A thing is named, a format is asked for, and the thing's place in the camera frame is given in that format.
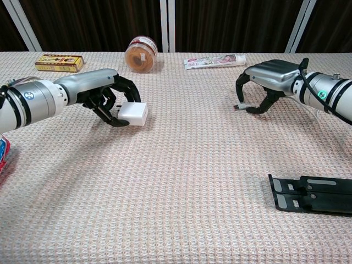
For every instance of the yellow printed carton box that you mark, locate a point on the yellow printed carton box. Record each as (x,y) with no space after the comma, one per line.
(59,63)

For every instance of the white slanted frame post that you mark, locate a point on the white slanted frame post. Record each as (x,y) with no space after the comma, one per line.
(301,24)
(19,24)

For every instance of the clear jar with red lid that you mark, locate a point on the clear jar with red lid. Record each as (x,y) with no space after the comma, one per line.
(140,57)

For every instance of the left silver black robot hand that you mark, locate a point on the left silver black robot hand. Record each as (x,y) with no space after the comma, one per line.
(85,82)

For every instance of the black folding stand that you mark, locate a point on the black folding stand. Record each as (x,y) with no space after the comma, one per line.
(324,198)

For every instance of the white charger block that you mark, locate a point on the white charger block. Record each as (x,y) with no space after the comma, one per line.
(134,114)

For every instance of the white printed toothpaste tube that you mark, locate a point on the white printed toothpaste tube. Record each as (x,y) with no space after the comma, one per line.
(214,61)

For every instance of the red blue snack bag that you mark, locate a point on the red blue snack bag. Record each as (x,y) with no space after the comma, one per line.
(3,154)

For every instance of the beige waffle tablecloth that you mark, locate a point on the beige waffle tablecloth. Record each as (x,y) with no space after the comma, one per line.
(176,170)

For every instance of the white upright frame post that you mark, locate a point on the white upright frame post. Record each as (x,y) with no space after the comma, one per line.
(167,24)

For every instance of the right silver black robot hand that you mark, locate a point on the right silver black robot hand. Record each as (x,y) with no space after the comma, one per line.
(275,74)

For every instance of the black pleated curtain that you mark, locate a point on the black pleated curtain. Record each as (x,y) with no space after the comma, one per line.
(228,24)

